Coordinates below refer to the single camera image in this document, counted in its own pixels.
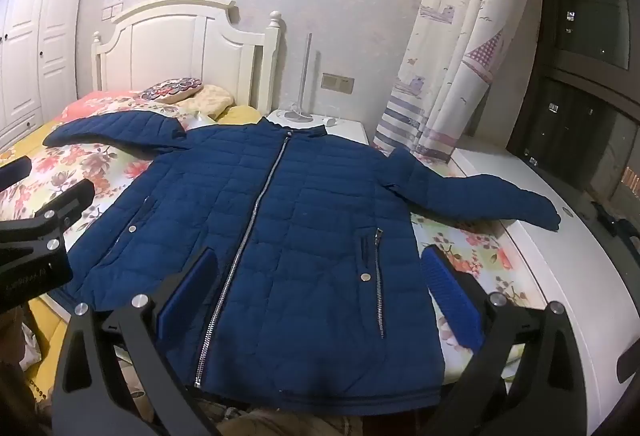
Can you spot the white nightstand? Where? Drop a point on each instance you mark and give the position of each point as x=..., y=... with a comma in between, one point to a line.
x=350, y=131

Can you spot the light yellow blanket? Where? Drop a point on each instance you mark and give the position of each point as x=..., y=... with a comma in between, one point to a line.
x=212, y=100

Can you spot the blue quilted jacket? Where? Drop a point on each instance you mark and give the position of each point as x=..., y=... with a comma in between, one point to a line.
x=300, y=216

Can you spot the black stand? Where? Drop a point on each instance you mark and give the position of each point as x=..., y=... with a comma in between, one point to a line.
x=625, y=231

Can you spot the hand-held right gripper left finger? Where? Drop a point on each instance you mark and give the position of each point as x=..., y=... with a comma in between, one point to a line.
x=186, y=288

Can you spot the dark window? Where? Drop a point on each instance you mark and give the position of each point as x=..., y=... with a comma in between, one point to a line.
x=585, y=16

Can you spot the white wardrobe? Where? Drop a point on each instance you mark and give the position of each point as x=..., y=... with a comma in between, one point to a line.
x=35, y=41

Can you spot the printed curtain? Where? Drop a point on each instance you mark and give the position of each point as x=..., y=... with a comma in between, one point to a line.
x=450, y=66

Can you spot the white window ledge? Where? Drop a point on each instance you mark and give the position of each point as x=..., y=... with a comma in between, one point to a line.
x=565, y=266

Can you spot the white wooden headboard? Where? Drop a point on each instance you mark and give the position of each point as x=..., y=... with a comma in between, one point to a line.
x=190, y=46

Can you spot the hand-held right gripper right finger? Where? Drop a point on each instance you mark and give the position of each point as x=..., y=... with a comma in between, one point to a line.
x=450, y=301

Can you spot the patterned round pillow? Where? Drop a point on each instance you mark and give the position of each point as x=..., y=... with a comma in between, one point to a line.
x=172, y=90

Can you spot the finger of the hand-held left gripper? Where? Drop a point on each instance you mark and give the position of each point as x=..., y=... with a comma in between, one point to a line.
x=14, y=173
x=65, y=206

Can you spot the floral bed sheet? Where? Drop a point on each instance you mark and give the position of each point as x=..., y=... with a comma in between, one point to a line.
x=100, y=161

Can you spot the wall switch plate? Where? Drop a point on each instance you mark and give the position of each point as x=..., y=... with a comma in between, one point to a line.
x=337, y=82

